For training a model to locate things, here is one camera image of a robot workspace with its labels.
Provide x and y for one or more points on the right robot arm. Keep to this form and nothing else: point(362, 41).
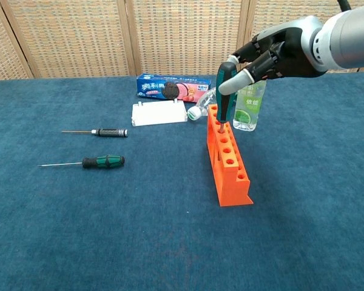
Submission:
point(352, 36)

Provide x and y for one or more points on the wicker folding screen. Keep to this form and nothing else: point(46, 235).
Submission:
point(185, 36)

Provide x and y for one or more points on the white plastic case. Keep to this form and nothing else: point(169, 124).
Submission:
point(157, 113)

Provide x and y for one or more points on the blue cookie box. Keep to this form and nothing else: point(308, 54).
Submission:
point(151, 86)

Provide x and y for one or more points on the large clear water bottle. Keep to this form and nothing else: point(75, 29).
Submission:
point(204, 104)

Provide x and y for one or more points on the black precision screwdriver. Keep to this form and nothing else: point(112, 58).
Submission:
point(110, 132)

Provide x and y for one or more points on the orange tool rack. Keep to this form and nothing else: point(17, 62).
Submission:
point(230, 182)

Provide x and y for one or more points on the blue carpet table cover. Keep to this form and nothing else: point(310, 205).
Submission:
point(109, 227)

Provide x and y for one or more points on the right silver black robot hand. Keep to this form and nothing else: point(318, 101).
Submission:
point(291, 51)

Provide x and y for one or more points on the small clear green-label bottle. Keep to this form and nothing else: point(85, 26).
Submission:
point(248, 112)

